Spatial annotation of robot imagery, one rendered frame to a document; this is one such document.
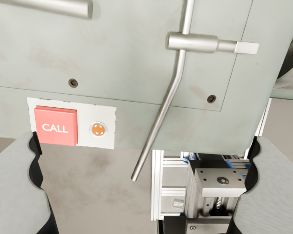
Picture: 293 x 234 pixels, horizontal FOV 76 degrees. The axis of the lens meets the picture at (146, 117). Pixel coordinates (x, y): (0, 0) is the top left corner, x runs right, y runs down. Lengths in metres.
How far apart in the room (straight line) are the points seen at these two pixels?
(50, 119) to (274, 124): 1.90
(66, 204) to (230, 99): 2.27
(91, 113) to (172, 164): 1.38
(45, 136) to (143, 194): 1.89
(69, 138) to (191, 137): 0.20
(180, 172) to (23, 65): 1.55
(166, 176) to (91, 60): 1.53
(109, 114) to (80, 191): 1.99
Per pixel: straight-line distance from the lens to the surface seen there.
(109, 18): 0.28
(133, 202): 2.26
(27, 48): 0.32
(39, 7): 0.28
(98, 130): 0.31
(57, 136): 0.33
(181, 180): 1.79
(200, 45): 0.26
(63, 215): 2.59
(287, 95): 1.28
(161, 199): 1.90
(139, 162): 0.32
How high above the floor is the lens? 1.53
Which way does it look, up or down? 67 degrees down
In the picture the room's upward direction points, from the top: 179 degrees counter-clockwise
